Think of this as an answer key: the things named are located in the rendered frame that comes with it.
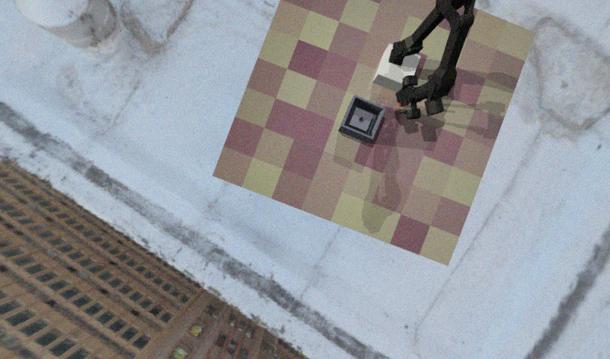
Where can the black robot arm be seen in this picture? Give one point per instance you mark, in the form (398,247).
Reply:
(444,77)

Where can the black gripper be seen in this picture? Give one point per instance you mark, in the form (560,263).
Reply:
(414,112)

